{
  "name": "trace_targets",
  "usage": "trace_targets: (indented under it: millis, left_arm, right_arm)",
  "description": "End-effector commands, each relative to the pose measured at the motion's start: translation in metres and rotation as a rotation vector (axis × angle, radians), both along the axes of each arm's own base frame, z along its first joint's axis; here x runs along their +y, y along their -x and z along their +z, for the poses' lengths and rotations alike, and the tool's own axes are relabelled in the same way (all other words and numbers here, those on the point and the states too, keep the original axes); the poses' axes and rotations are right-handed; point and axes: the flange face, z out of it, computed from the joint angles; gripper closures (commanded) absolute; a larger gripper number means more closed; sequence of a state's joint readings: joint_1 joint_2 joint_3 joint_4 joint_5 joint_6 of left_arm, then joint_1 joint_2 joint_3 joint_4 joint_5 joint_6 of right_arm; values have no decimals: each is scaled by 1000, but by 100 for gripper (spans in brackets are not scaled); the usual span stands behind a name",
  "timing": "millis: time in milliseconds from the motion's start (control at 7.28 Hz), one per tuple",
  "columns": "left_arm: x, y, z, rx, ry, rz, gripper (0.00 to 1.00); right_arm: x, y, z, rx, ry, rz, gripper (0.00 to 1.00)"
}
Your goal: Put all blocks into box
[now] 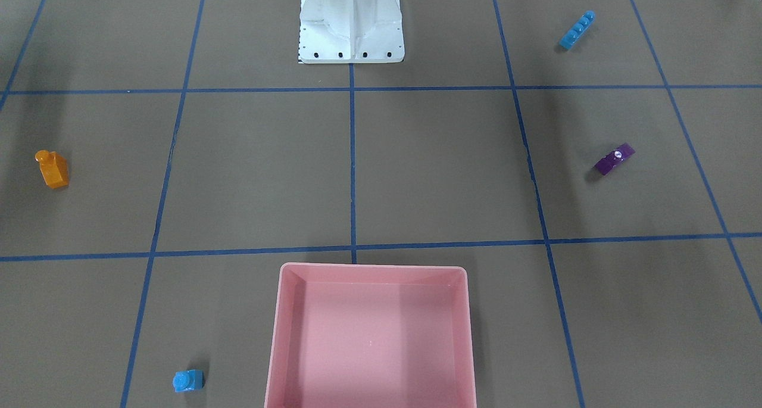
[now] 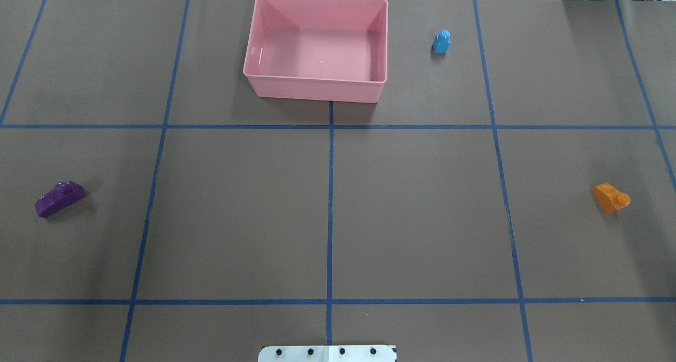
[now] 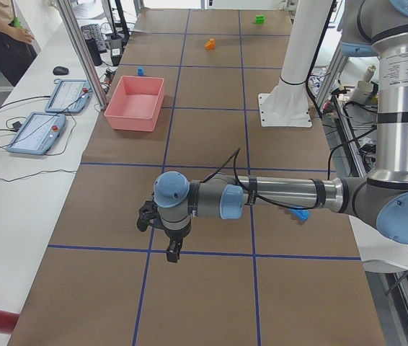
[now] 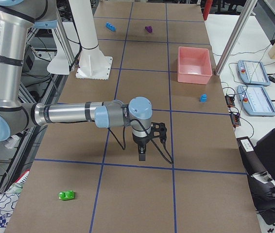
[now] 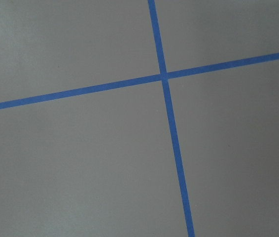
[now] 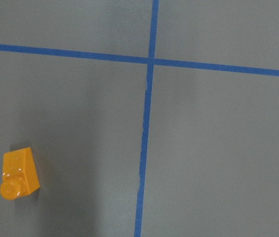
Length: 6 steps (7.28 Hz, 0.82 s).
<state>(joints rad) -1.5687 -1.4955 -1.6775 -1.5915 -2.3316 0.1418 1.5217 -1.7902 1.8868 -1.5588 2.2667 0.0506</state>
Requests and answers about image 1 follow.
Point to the purple lego block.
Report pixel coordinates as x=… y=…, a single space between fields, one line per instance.
x=614 y=159

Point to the long blue lego block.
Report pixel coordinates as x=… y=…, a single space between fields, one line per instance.
x=576 y=32

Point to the small blue lego block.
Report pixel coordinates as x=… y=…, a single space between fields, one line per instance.
x=188 y=381

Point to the orange lego block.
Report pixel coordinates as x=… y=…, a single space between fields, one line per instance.
x=53 y=167

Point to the pink plastic box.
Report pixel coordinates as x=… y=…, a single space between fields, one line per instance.
x=361 y=335

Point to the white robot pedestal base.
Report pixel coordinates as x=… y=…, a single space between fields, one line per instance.
x=351 y=32

